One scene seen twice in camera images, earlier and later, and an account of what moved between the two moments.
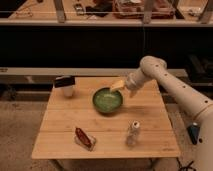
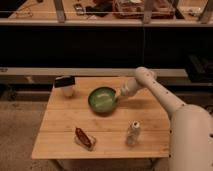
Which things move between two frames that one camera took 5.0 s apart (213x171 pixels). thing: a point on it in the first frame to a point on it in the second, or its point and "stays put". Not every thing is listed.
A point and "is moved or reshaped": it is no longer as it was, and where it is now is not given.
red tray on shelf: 128,9 stays put
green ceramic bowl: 107,101 is moved or reshaped
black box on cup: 64,81 stays put
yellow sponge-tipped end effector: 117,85 to 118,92
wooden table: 101,120 stays put
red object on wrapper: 82,136 stays put
